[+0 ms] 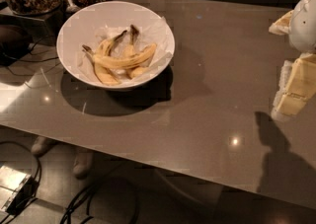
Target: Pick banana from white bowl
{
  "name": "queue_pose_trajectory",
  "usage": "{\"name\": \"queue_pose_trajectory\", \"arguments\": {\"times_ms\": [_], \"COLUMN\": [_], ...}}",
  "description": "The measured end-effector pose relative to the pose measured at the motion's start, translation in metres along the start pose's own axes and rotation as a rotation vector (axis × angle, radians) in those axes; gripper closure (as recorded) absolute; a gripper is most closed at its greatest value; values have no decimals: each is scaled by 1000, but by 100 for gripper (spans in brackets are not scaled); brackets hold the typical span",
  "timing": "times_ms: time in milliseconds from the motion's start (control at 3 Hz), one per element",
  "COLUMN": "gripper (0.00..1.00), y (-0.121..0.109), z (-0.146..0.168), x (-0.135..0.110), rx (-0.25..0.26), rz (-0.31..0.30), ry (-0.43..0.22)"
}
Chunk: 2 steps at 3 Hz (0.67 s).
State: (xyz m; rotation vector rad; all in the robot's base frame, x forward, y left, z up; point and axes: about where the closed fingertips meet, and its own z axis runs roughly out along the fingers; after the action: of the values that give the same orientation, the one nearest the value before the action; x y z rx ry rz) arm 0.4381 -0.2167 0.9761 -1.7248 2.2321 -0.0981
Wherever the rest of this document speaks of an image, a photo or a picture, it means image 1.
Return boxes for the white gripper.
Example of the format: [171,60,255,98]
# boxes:
[269,0,316,121]

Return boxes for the yellow banana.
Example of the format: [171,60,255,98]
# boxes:
[93,31,125,86]
[83,43,157,69]
[122,25,147,79]

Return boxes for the white ceramic bowl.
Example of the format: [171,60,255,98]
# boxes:
[56,1,163,91]

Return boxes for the white spoon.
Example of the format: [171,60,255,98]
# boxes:
[66,0,80,13]

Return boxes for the right foot in sock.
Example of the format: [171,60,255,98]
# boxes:
[73,147,94,179]

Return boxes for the foot in sock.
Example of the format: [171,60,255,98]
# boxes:
[73,147,94,179]
[31,136,57,157]

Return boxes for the left foot in sock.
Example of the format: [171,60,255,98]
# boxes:
[31,136,57,157]

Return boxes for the dark round object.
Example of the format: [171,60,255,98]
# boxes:
[0,25,33,66]

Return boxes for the silver box on floor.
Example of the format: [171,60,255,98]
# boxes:
[0,166,33,215]

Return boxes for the black floor cables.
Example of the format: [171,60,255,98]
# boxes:
[0,140,141,224]

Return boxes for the black cable on table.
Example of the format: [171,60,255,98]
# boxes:
[0,35,62,78]

